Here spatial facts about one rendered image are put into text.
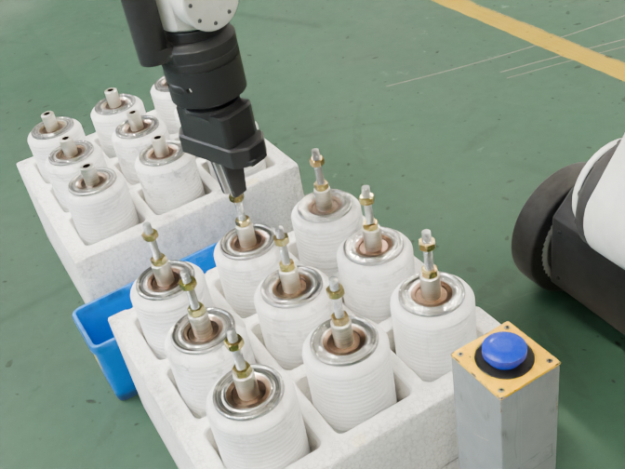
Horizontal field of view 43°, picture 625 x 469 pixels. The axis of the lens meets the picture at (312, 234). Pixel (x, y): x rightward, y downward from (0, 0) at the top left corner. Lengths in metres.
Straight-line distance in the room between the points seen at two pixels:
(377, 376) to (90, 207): 0.57
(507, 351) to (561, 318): 0.52
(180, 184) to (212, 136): 0.36
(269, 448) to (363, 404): 0.11
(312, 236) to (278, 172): 0.28
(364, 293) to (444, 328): 0.14
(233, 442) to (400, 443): 0.19
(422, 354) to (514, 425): 0.19
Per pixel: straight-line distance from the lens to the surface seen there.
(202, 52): 0.87
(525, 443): 0.80
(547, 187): 1.20
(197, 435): 0.92
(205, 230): 1.30
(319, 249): 1.07
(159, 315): 1.00
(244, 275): 1.02
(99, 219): 1.26
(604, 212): 0.88
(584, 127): 1.72
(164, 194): 1.29
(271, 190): 1.32
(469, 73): 1.96
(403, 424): 0.89
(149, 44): 0.87
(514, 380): 0.74
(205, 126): 0.93
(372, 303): 1.00
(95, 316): 1.27
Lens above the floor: 0.86
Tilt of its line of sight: 36 degrees down
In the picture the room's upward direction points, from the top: 11 degrees counter-clockwise
